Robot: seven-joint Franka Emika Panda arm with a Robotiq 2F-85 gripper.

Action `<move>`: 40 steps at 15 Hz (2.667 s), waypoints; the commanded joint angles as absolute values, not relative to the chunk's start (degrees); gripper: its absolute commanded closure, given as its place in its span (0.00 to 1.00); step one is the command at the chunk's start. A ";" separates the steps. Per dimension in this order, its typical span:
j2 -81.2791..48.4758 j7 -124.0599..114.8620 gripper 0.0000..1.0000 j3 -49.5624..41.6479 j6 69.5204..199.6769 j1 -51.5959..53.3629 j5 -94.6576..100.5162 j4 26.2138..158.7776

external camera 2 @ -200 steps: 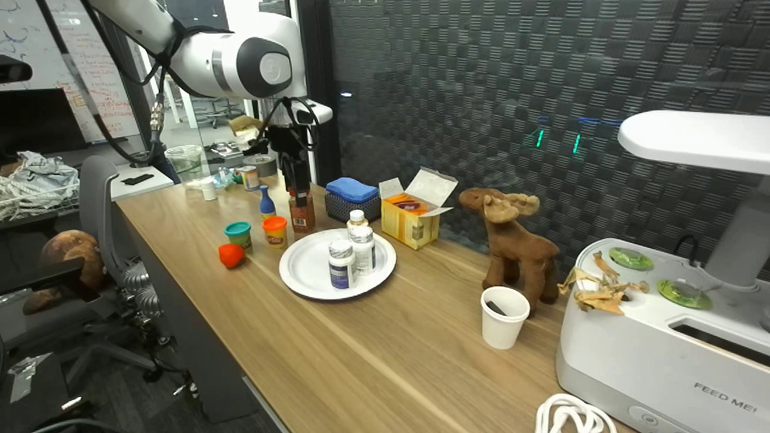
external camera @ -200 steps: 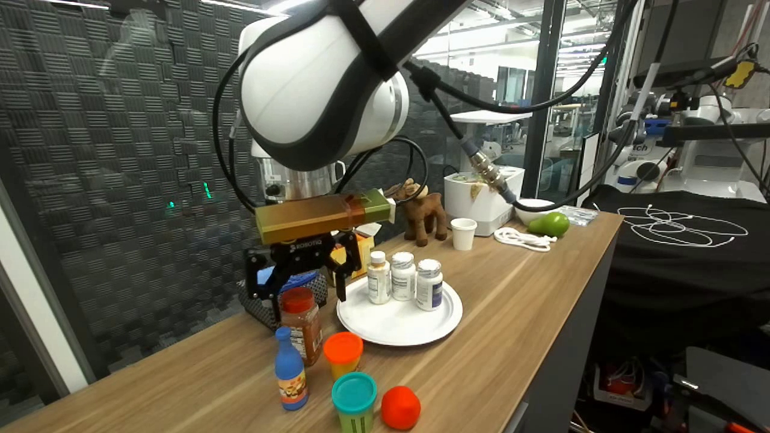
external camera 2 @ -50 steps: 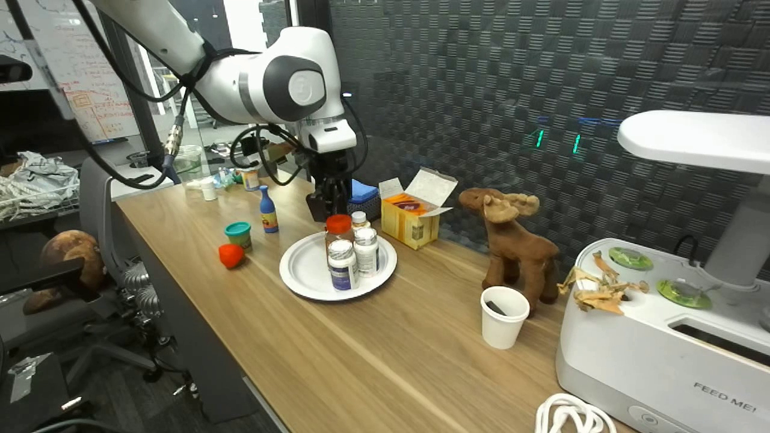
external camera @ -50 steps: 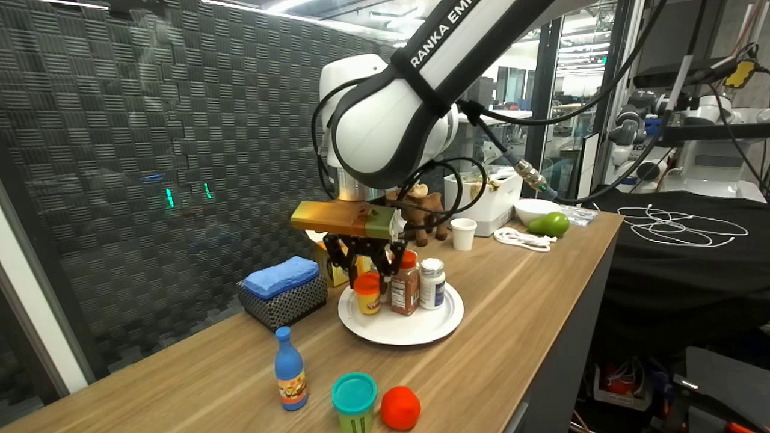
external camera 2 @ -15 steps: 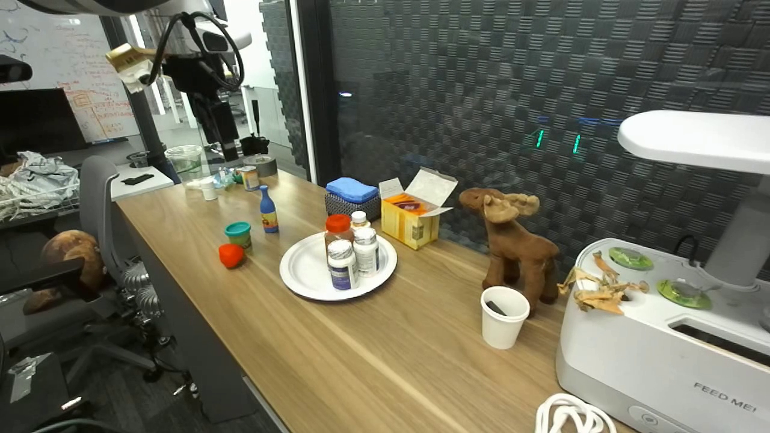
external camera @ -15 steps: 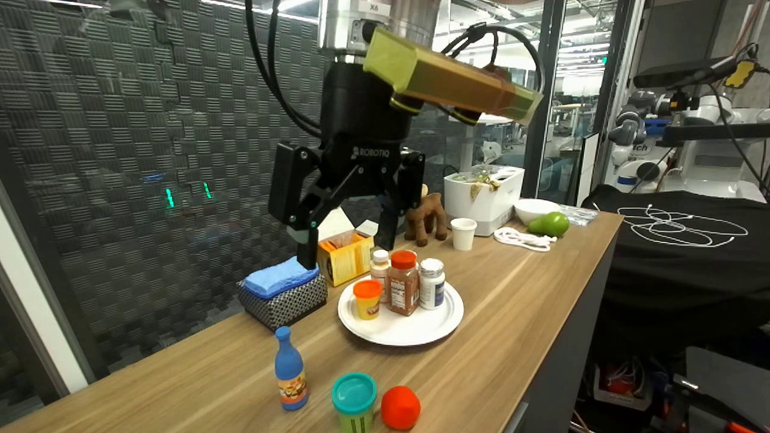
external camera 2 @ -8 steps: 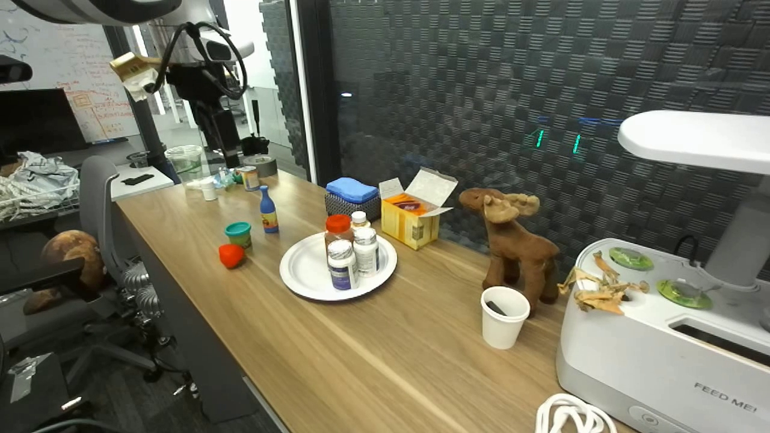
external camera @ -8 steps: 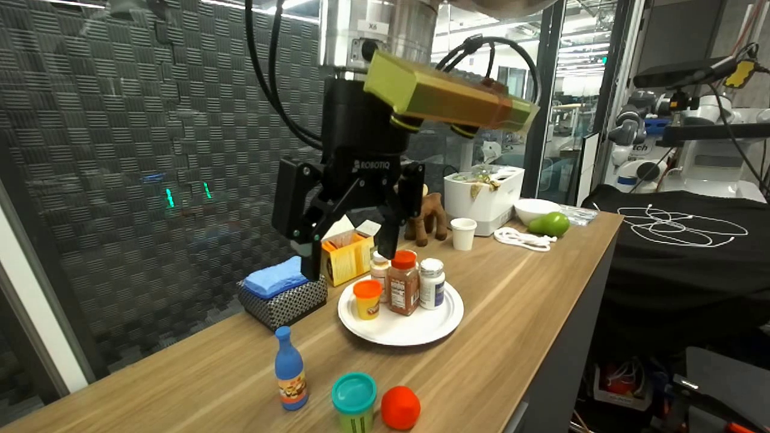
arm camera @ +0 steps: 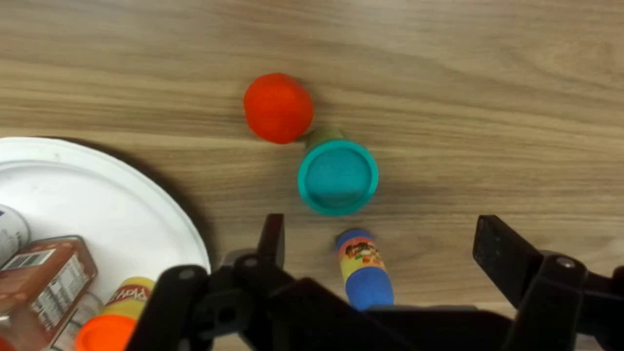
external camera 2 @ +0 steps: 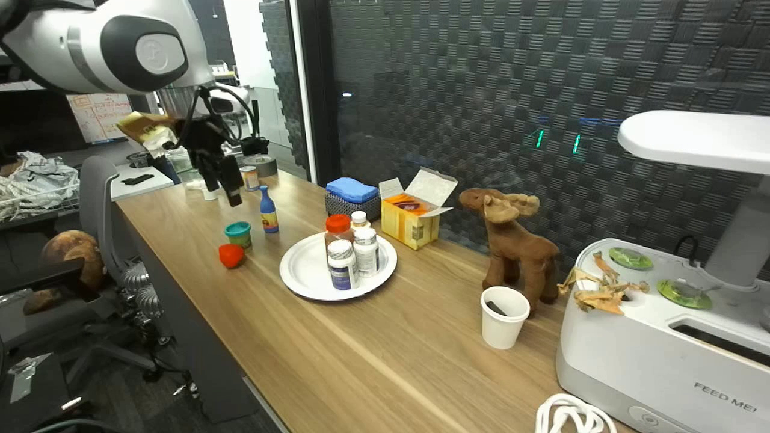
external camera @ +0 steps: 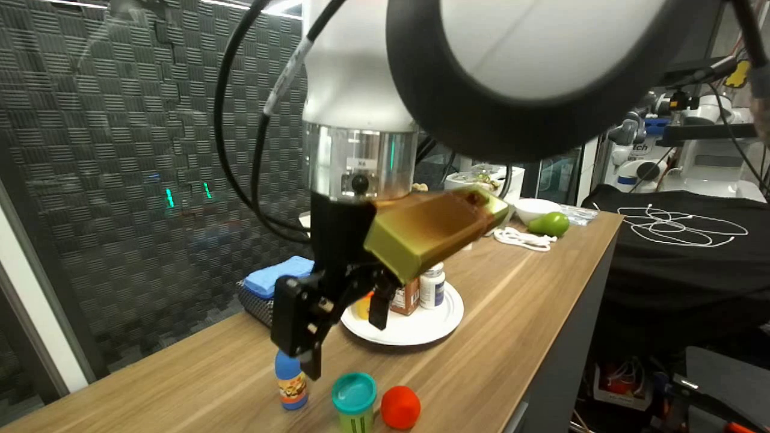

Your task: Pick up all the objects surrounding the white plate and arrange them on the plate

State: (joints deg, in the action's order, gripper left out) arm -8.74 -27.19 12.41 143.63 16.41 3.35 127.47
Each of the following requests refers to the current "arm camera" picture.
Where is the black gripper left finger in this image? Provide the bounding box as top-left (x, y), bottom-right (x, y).
top-left (237, 212), bottom-right (299, 290)

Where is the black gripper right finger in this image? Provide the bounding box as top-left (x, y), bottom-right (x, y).
top-left (473, 214), bottom-right (586, 351)

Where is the orange lid dough tub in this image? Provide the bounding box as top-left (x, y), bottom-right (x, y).
top-left (75, 274), bottom-right (159, 351)

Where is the white paper plate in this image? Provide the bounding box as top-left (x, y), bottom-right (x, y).
top-left (0, 134), bottom-right (213, 307)

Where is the teal lid dough tub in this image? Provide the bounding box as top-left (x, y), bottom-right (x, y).
top-left (297, 124), bottom-right (383, 218)

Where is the blue toy bottle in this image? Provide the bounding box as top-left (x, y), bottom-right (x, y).
top-left (334, 225), bottom-right (397, 311)

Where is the red toy strawberry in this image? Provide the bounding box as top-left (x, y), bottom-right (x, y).
top-left (242, 71), bottom-right (317, 145)

